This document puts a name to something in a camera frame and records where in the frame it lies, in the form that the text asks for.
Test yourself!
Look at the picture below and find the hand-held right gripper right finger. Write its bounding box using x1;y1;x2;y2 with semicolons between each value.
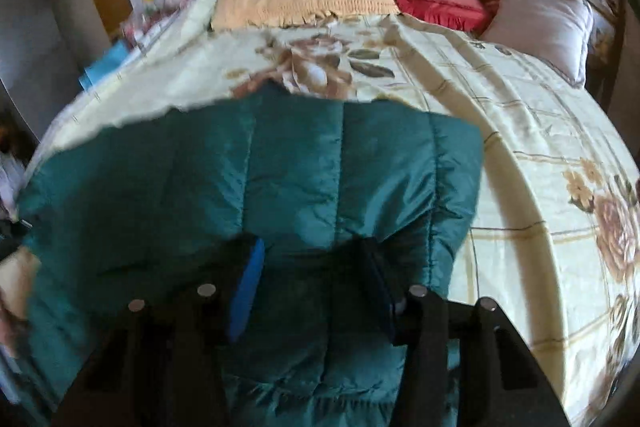
357;237;571;427

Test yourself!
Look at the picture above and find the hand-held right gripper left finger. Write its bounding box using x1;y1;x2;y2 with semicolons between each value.
50;234;266;427

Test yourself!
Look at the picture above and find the green quilted jacket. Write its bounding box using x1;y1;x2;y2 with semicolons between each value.
17;82;486;427

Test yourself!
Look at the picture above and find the cream floral plaid blanket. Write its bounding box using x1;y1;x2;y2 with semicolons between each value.
0;0;640;427

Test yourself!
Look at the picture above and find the light blue box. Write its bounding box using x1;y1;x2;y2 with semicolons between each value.
77;39;132;92

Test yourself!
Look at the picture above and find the white pillow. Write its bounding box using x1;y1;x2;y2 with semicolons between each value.
480;0;596;88

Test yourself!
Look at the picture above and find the grey wardrobe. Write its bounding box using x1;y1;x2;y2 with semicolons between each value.
0;0;111;142

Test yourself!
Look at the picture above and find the dark wooden furniture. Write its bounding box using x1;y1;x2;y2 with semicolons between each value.
570;0;628;108

